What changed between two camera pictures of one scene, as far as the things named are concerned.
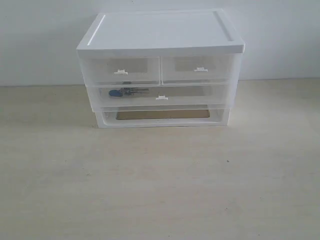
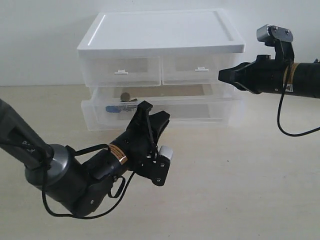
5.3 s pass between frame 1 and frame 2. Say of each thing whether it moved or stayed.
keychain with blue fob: moved
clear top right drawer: stayed
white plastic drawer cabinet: stayed
